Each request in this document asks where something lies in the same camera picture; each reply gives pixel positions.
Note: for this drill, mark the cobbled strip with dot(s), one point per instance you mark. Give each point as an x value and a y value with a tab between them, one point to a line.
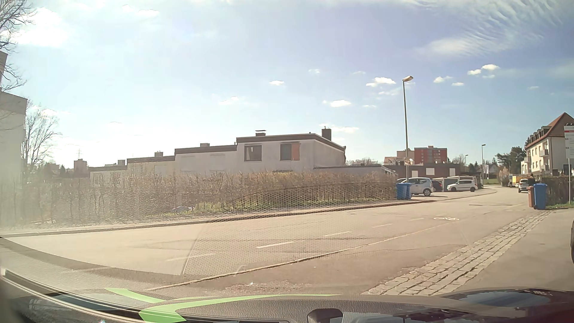
453	264

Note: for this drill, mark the road sign on post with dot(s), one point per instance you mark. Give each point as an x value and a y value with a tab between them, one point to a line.
569	148

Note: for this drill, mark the white parked car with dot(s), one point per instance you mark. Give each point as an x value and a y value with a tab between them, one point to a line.
462	185

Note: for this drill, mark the bare brown hedge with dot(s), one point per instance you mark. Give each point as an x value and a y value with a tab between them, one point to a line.
179	193

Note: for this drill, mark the pavement along hedge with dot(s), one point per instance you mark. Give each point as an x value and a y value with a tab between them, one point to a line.
215	218

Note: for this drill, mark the grey pavement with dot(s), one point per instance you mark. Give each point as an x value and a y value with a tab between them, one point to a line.
529	255

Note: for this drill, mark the blue wheelie bin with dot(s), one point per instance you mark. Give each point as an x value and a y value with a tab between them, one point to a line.
540	195
402	191

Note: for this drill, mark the brown wheelie bin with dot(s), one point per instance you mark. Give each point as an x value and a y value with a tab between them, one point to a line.
530	196

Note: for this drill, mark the car's own bonnet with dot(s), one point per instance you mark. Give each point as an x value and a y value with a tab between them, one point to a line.
269	309

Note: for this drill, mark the green hedge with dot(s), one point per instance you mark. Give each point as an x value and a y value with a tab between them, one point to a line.
558	190

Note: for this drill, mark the pale building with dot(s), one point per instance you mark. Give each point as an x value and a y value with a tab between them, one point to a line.
11	134

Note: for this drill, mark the silver parked car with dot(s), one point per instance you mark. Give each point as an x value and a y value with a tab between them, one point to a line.
419	185

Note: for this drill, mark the tall lamp post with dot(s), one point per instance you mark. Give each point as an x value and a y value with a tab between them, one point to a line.
405	130

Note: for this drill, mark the road markings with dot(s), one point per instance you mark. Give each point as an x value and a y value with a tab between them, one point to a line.
274	245

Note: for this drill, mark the red brick tower building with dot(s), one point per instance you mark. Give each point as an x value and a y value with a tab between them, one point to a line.
429	155

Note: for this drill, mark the white flat-roofed building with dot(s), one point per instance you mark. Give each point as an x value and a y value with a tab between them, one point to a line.
251	157

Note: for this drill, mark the dark low building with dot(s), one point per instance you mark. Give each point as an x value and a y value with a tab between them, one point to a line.
426	170

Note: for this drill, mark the dark green trees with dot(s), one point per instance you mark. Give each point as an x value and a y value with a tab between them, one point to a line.
511	158

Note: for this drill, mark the cream house with red roof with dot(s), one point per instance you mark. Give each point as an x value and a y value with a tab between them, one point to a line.
545	150

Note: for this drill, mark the bare tree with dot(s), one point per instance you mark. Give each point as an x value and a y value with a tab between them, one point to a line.
38	137

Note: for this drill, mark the grey asphalt road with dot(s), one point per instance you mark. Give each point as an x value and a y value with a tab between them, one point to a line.
341	224

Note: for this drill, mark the dark parked car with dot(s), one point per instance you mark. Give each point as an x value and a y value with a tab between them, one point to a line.
436	185

